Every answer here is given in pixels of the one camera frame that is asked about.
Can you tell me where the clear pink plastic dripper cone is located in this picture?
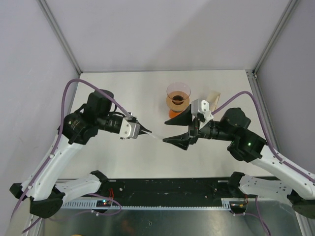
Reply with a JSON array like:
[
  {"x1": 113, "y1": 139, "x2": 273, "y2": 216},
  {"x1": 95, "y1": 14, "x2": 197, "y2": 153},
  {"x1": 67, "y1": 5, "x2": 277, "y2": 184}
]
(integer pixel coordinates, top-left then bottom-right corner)
[{"x1": 166, "y1": 82, "x2": 191, "y2": 99}]

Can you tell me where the grey slotted cable duct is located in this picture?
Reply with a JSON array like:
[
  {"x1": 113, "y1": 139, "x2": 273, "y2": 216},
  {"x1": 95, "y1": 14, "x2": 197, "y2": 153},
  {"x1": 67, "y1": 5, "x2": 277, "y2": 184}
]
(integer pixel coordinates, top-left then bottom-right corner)
[{"x1": 61, "y1": 198, "x2": 246, "y2": 211}]

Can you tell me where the aluminium frame rail front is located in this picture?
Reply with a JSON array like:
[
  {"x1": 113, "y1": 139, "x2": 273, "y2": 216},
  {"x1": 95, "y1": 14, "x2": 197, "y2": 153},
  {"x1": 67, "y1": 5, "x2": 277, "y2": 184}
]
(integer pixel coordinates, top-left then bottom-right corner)
[{"x1": 35, "y1": 178, "x2": 304, "y2": 200}]

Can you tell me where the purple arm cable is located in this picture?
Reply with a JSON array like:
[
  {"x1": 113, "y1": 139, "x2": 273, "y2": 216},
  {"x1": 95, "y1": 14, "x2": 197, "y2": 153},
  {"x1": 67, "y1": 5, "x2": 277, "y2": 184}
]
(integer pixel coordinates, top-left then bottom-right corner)
[
  {"x1": 213, "y1": 90, "x2": 315, "y2": 184},
  {"x1": 11, "y1": 79, "x2": 135, "y2": 234}
]

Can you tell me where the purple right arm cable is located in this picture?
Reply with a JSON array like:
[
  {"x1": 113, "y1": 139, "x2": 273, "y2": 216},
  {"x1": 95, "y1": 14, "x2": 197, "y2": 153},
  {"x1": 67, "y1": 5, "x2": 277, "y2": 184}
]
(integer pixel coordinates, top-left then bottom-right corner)
[{"x1": 213, "y1": 90, "x2": 315, "y2": 184}]

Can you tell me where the aluminium corner post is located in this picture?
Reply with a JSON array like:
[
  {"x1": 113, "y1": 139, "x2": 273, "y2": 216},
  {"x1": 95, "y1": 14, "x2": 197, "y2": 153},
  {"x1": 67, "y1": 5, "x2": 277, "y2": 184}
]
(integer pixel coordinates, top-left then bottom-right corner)
[
  {"x1": 36, "y1": 0, "x2": 82, "y2": 76},
  {"x1": 252, "y1": 0, "x2": 300, "y2": 75}
]

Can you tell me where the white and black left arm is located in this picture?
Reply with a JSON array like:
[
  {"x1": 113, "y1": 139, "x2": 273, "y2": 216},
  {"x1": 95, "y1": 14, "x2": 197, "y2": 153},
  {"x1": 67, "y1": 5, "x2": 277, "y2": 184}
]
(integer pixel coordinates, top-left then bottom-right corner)
[{"x1": 10, "y1": 89, "x2": 150, "y2": 219}]

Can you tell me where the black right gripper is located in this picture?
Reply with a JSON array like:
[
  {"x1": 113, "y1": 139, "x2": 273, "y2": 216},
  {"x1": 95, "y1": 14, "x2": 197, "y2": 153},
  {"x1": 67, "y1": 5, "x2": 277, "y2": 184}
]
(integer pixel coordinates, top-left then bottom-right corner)
[{"x1": 163, "y1": 104, "x2": 235, "y2": 150}]

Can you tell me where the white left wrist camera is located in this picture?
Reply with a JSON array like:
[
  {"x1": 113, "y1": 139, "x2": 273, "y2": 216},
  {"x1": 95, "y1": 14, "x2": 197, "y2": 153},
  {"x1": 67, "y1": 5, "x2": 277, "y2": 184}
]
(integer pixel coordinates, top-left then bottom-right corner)
[{"x1": 119, "y1": 117, "x2": 141, "y2": 140}]

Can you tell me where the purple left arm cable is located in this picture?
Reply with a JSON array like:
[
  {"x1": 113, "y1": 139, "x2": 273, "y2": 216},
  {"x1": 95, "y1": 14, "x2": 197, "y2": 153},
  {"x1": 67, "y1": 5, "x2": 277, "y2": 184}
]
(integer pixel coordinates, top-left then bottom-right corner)
[{"x1": 11, "y1": 79, "x2": 135, "y2": 234}]

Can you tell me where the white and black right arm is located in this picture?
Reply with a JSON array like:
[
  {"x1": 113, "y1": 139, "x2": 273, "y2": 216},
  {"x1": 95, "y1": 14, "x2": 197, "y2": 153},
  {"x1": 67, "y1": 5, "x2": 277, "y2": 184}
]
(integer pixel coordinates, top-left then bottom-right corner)
[{"x1": 163, "y1": 105, "x2": 315, "y2": 219}]

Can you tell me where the aluminium right corner post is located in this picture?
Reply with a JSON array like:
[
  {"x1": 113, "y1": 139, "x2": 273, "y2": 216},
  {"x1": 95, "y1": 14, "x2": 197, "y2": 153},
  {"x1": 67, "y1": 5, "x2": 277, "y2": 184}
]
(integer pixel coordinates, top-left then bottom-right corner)
[{"x1": 252, "y1": 0, "x2": 300, "y2": 75}]

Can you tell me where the wooden and orange dripper stand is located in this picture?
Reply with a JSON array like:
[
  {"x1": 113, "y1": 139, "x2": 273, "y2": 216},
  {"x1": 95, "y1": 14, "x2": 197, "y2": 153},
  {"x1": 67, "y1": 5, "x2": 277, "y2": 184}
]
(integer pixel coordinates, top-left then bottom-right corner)
[{"x1": 166, "y1": 95, "x2": 190, "y2": 118}]

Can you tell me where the aluminium left corner post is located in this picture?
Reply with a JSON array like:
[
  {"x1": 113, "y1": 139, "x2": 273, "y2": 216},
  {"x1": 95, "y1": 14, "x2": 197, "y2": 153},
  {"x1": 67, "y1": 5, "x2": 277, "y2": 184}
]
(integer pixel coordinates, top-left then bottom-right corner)
[{"x1": 36, "y1": 0, "x2": 82, "y2": 76}]

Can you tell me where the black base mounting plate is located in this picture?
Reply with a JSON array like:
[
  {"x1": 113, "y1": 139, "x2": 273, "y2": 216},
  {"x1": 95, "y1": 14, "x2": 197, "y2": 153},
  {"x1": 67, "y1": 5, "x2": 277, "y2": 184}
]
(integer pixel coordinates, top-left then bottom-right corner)
[{"x1": 96, "y1": 177, "x2": 255, "y2": 208}]

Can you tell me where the cream coffee filter holder stack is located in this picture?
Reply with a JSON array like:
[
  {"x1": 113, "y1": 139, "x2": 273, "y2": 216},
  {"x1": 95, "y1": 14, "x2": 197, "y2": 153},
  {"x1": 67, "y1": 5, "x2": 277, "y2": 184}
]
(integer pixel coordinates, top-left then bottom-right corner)
[{"x1": 206, "y1": 90, "x2": 221, "y2": 112}]

